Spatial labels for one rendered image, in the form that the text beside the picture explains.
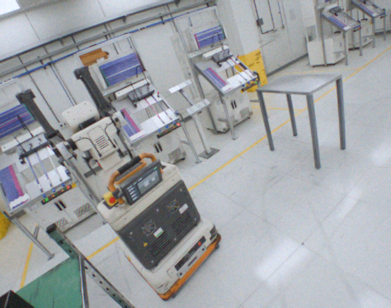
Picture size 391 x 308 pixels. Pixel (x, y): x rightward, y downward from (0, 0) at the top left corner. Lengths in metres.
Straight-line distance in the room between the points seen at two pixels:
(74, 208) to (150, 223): 1.83
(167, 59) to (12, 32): 2.71
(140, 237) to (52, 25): 3.95
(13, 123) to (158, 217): 2.14
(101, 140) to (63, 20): 3.37
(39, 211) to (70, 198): 0.37
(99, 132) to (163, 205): 0.64
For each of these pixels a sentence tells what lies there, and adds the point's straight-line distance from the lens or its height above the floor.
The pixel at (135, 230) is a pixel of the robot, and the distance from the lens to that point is 1.39.
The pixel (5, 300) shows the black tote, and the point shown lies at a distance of 0.86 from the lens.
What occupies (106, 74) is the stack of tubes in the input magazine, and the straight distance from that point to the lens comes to 2.98.
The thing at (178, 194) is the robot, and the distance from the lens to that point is 1.47.
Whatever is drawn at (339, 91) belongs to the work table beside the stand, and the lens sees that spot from 2.37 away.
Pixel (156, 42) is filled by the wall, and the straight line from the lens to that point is 4.86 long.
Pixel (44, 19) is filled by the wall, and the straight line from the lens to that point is 4.66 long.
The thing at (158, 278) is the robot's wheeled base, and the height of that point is 0.26.
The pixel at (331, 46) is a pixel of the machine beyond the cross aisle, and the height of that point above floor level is 0.46.
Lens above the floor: 1.43
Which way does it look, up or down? 25 degrees down
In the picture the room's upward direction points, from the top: 23 degrees counter-clockwise
